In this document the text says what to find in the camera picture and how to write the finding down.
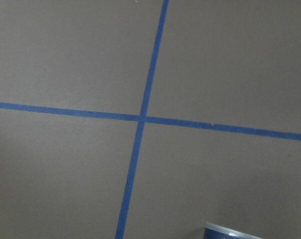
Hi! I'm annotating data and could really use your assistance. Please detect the white tennis ball can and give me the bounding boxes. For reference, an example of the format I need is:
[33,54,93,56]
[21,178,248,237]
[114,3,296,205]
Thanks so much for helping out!
[203,223,261,239]

